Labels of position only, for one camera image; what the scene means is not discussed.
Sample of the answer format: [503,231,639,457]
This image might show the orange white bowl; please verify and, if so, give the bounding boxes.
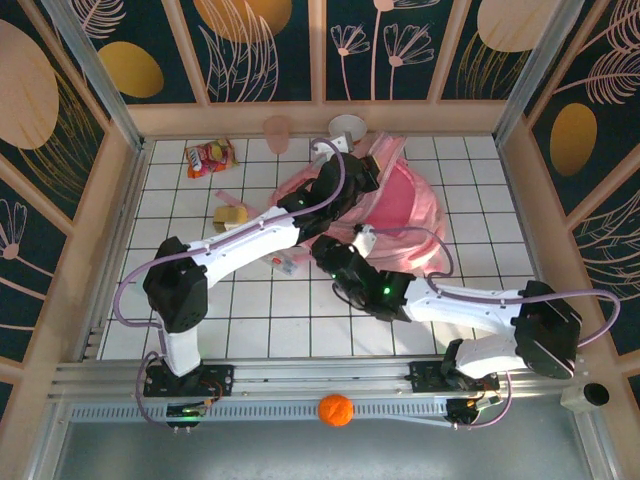
[328,114,368,146]

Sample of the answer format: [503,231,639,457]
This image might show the aluminium mounting rail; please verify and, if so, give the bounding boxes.
[49,354,591,400]

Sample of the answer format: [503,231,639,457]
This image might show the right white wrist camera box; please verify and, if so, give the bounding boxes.
[352,224,379,256]

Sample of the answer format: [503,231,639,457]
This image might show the pink plastic cup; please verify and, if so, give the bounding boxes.
[263,115,291,154]

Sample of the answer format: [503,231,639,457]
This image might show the right small circuit board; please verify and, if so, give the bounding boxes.
[446,394,504,430]

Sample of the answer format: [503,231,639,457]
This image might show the small tan cardboard box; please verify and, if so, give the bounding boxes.
[213,203,250,232]

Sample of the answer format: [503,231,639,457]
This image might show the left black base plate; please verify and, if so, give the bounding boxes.
[143,363,235,399]

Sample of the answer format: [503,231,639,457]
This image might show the grey block with black knob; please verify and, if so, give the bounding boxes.
[559,382,611,411]

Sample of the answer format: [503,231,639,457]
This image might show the orange red snack bag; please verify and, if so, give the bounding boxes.
[184,138,239,180]

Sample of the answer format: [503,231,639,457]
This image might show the small circuit board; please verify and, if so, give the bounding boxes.
[166,401,209,431]
[446,394,504,430]

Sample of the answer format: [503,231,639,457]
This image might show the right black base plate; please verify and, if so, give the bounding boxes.
[408,360,501,396]

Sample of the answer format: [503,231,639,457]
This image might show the left small circuit board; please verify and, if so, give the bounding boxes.
[166,401,209,431]

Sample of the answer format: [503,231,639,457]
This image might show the aluminium frame post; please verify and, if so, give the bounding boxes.
[42,0,147,151]
[492,0,586,146]

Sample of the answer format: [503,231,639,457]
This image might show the pink backpack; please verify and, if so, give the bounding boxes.
[214,131,448,277]

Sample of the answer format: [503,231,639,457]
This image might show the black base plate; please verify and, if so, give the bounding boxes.
[143,363,235,399]
[408,360,501,396]

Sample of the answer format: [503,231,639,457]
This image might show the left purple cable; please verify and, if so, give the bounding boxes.
[113,138,347,430]

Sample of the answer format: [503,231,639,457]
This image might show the slotted grey cable duct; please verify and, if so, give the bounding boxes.
[69,399,451,427]

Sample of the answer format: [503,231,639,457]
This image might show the purple cable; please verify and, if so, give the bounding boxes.
[367,227,621,430]
[113,138,347,430]

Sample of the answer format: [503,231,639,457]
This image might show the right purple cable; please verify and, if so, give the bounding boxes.
[367,227,621,430]

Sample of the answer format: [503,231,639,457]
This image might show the orange ball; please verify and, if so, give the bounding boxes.
[317,393,355,428]

